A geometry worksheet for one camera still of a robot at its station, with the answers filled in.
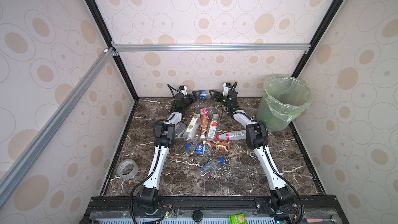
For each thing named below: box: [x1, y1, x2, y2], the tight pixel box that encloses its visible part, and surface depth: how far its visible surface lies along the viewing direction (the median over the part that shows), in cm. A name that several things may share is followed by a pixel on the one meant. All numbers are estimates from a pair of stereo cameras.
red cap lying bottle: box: [215, 129, 247, 141], surface depth 96 cm
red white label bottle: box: [206, 113, 220, 142], surface depth 99 cm
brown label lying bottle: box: [205, 141, 230, 152], surface depth 91 cm
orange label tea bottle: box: [200, 114, 210, 140], surface depth 100 cm
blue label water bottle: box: [199, 90, 206, 100], surface depth 119 cm
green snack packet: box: [229, 212, 247, 224], surface depth 70 cm
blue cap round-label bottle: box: [185, 144, 213, 157], surface depth 92 cm
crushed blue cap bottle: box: [199, 157, 226, 177], surface depth 87 cm
